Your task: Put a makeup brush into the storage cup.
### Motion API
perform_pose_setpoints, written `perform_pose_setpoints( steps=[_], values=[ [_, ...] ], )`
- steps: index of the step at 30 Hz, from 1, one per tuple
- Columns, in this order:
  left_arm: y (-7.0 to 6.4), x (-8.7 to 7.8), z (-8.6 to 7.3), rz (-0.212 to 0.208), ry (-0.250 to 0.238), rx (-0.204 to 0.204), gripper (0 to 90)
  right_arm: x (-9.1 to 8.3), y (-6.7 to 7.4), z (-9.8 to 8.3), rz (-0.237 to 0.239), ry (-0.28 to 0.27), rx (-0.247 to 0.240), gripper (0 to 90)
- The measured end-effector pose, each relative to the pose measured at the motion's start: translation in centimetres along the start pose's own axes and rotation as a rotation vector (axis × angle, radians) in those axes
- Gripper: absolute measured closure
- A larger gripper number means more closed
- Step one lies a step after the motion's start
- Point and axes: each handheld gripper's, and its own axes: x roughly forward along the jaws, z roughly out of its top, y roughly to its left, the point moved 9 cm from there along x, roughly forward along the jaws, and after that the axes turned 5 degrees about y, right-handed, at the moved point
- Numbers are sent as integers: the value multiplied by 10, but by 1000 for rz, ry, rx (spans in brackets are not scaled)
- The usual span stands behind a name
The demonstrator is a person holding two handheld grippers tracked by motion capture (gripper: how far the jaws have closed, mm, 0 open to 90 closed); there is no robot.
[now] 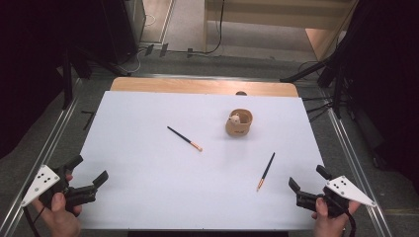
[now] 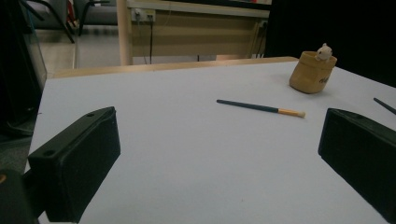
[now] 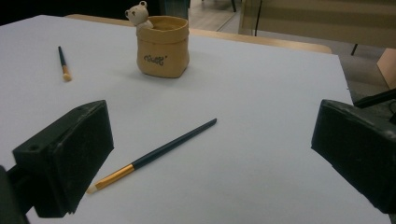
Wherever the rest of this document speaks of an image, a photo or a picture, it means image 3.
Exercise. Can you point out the beige cabinet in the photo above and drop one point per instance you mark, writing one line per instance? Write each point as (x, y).
(311, 21)

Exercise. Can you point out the white board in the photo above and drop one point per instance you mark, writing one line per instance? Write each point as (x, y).
(249, 93)

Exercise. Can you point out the short dark tan-headed brush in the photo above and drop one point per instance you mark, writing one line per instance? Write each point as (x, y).
(62, 59)

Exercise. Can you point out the long dark gold-ferruled brush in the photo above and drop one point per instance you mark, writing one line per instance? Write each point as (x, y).
(171, 145)

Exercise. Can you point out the tan bear pen holder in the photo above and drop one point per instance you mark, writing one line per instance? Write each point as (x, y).
(162, 49)

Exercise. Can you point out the black stand leg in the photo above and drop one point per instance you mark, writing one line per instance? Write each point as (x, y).
(373, 99)

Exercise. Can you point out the wooden panel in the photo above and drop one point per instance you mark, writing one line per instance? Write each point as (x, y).
(388, 67)

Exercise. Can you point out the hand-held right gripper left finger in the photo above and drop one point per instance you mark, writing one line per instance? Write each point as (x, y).
(68, 161)

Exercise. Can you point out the wooden table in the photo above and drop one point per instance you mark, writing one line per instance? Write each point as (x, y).
(264, 40)

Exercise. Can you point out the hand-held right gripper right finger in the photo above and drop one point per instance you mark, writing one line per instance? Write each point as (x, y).
(358, 149)

